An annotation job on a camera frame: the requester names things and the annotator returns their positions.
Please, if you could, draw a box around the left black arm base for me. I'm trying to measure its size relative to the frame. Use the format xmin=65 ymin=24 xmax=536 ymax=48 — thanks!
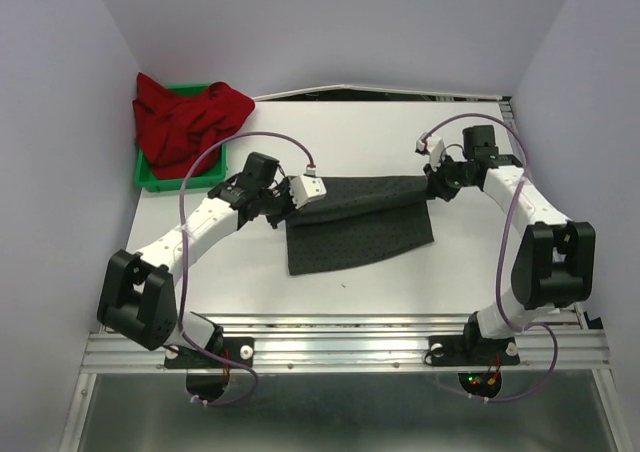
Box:
xmin=163 ymin=336 xmax=255 ymax=370

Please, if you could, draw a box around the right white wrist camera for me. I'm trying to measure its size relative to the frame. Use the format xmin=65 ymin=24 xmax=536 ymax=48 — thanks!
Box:
xmin=415 ymin=133 xmax=445 ymax=170

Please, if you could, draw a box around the dark grey dotted skirt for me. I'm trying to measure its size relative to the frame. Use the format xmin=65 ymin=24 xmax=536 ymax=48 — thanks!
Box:
xmin=286 ymin=176 xmax=434 ymax=276

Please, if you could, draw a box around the aluminium rail frame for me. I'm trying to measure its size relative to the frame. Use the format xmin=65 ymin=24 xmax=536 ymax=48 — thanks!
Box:
xmin=59 ymin=96 xmax=621 ymax=452

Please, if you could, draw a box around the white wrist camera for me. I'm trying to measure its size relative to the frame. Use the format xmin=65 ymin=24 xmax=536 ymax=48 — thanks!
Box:
xmin=415 ymin=133 xmax=445 ymax=170
xmin=289 ymin=175 xmax=327 ymax=209

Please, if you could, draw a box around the white back wall trim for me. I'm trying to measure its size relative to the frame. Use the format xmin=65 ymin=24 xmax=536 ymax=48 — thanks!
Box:
xmin=253 ymin=84 xmax=511 ymax=102

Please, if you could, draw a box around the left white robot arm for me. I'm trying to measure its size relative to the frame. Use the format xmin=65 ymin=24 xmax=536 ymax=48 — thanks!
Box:
xmin=97 ymin=152 xmax=294 ymax=366

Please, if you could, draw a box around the red skirt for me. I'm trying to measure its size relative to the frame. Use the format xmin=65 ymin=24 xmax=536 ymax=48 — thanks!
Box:
xmin=133 ymin=73 xmax=255 ymax=179

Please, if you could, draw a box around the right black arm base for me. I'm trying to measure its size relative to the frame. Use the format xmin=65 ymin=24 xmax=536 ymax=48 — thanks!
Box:
xmin=423 ymin=335 xmax=520 ymax=367

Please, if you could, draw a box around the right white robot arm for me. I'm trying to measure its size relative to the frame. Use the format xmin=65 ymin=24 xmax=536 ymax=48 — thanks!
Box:
xmin=416 ymin=125 xmax=596 ymax=362

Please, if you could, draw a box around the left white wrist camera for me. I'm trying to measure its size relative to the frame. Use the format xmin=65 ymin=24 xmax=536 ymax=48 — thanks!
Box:
xmin=289 ymin=175 xmax=327 ymax=209

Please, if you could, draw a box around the green plastic bin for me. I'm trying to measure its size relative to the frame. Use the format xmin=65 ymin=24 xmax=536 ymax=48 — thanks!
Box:
xmin=134 ymin=84 xmax=228 ymax=193

